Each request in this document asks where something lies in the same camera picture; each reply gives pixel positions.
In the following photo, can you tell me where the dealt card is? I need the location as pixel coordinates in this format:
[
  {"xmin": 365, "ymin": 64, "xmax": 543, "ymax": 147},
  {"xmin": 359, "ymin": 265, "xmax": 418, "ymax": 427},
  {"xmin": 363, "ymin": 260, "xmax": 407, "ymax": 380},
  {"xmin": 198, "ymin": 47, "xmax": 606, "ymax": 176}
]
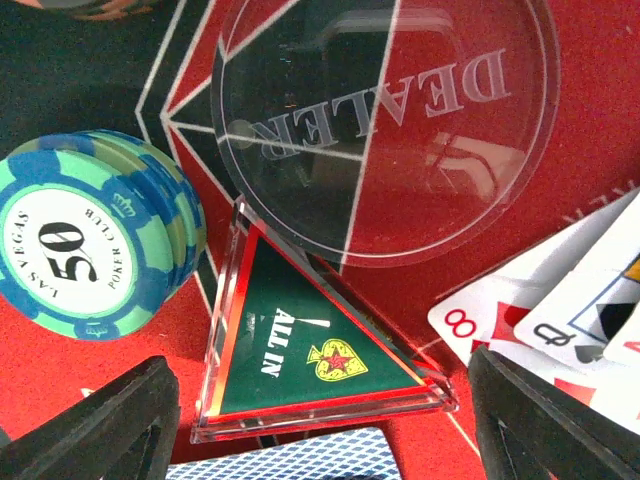
[{"xmin": 166, "ymin": 427, "xmax": 401, "ymax": 480}]

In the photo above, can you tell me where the triangular all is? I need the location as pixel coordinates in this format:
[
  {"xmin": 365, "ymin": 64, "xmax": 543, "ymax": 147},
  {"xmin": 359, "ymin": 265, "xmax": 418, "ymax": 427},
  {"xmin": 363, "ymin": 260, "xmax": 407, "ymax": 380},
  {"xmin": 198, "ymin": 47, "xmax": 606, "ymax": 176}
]
[{"xmin": 191, "ymin": 199, "xmax": 458, "ymax": 443}]

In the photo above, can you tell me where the green 50 chip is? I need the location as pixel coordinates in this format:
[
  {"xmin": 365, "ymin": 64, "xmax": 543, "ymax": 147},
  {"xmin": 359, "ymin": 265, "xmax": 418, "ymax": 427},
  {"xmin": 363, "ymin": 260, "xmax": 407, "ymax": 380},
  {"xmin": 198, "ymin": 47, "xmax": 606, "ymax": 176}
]
[{"xmin": 1, "ymin": 130, "xmax": 206, "ymax": 341}]

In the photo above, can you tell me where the eight of diamonds card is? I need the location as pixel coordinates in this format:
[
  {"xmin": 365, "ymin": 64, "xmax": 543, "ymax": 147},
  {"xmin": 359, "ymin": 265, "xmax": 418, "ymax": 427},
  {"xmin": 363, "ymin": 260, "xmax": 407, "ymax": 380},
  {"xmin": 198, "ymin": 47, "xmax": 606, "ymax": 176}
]
[{"xmin": 427, "ymin": 189, "xmax": 639, "ymax": 434}]

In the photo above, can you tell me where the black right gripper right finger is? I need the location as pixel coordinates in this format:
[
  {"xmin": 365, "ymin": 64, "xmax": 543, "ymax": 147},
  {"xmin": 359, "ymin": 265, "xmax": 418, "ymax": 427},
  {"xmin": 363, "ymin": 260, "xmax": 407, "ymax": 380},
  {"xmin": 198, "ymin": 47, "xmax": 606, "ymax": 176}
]
[{"xmin": 468, "ymin": 346, "xmax": 639, "ymax": 479}]

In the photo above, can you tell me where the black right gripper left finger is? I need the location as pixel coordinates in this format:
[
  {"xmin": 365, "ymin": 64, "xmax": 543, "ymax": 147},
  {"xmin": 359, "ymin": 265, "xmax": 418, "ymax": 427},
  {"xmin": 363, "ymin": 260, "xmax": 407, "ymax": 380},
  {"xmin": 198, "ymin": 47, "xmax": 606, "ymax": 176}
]
[{"xmin": 1, "ymin": 356, "xmax": 181, "ymax": 479}]

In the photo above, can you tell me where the orange 100 chip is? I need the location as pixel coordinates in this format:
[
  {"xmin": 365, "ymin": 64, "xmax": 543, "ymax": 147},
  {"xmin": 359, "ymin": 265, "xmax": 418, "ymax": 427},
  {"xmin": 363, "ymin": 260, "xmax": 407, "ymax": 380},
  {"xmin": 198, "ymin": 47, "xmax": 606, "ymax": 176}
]
[{"xmin": 17, "ymin": 0, "xmax": 157, "ymax": 21}]

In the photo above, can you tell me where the round red black poker mat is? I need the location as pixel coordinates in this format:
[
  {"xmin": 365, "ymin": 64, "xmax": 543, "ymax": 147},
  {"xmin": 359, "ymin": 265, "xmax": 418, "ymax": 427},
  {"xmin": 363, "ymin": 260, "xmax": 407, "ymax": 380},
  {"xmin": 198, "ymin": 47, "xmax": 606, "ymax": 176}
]
[{"xmin": 1, "ymin": 1, "xmax": 639, "ymax": 479}]

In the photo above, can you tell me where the queen of spades card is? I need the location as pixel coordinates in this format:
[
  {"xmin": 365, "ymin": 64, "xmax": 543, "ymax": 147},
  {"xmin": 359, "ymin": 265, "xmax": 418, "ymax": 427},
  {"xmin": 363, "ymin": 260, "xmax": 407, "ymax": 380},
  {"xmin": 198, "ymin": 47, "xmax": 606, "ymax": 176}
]
[{"xmin": 514, "ymin": 199, "xmax": 639, "ymax": 373}]

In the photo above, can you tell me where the clear round dealer button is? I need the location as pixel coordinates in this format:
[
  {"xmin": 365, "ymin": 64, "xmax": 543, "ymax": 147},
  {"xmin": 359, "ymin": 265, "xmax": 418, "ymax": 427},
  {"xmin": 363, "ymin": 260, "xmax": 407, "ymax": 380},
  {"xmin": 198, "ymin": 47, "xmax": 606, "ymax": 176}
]
[{"xmin": 211, "ymin": 1, "xmax": 560, "ymax": 267}]

